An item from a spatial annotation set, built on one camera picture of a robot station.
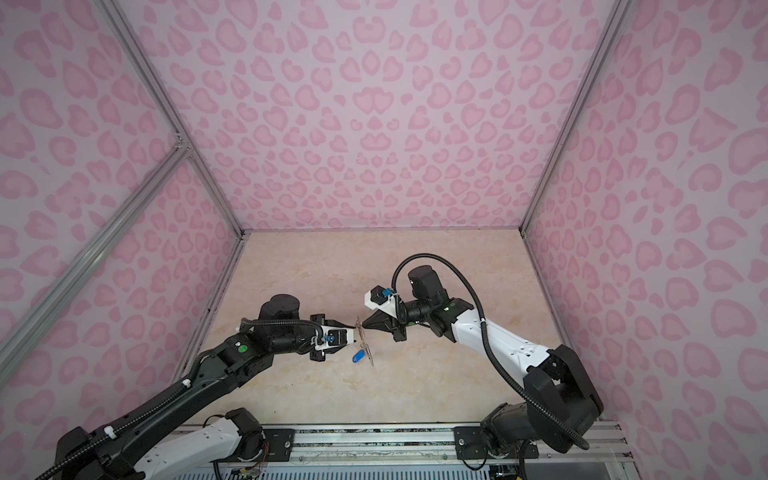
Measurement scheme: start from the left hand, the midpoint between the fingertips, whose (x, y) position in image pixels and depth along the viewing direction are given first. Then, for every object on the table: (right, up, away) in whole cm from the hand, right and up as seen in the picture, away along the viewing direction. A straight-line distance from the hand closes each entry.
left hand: (352, 323), depth 72 cm
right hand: (+4, 0, +1) cm, 4 cm away
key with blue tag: (0, -13, +15) cm, 20 cm away
